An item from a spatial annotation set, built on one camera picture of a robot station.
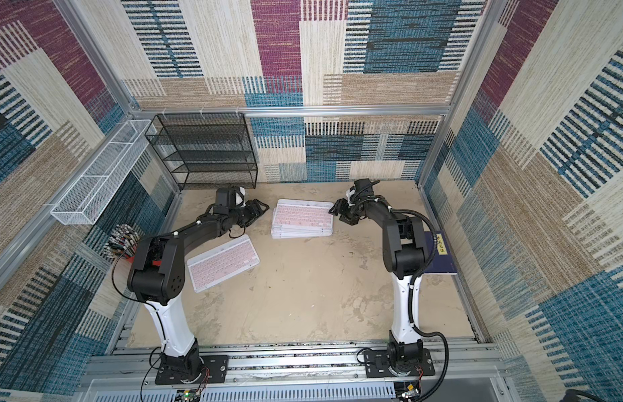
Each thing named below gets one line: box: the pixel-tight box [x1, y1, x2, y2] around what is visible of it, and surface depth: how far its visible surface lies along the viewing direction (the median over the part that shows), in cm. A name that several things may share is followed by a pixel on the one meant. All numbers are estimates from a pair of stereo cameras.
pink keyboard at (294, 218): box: [270, 198, 335, 239], surface depth 107 cm
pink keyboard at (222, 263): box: [186, 235, 261, 294], surface depth 98 cm
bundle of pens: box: [103, 223, 140, 258], surface depth 85 cm
